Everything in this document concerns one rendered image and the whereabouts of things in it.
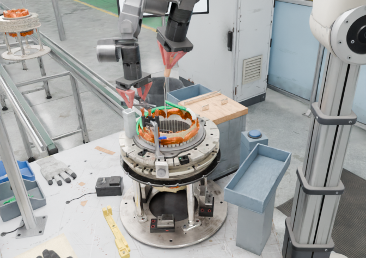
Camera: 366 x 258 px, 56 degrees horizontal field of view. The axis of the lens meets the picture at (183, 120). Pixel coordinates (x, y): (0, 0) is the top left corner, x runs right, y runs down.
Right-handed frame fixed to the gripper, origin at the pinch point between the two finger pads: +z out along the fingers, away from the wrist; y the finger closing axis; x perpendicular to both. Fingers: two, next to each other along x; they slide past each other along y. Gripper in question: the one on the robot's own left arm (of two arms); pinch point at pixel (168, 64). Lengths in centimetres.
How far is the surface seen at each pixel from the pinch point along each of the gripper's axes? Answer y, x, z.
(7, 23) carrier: -197, -22, 100
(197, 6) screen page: -84, 66, 27
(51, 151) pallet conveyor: -46, -23, 82
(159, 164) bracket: 19.0, -7.4, 19.5
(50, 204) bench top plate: -6, -32, 65
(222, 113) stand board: 0.5, 28.3, 24.9
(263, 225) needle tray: 43, 17, 28
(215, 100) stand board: -9.1, 32.4, 27.8
